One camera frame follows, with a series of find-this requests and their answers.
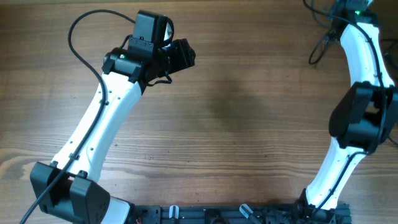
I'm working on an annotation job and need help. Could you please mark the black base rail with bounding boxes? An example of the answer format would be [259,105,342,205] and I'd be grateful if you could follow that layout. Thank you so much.
[128,204,352,224]

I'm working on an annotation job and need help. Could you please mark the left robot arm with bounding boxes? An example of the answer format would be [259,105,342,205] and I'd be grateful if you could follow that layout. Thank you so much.
[30,11,195,223]

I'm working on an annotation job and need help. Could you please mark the black cable bundle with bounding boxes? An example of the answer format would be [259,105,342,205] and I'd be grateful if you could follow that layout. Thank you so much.
[308,29,338,65]

